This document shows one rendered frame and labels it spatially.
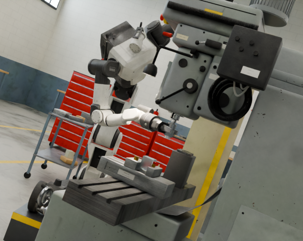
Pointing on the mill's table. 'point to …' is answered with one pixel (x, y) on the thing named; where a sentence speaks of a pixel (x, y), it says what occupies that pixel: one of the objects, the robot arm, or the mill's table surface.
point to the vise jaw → (131, 163)
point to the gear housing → (193, 34)
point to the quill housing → (181, 98)
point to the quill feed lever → (187, 86)
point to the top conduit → (210, 16)
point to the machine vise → (137, 177)
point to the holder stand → (179, 167)
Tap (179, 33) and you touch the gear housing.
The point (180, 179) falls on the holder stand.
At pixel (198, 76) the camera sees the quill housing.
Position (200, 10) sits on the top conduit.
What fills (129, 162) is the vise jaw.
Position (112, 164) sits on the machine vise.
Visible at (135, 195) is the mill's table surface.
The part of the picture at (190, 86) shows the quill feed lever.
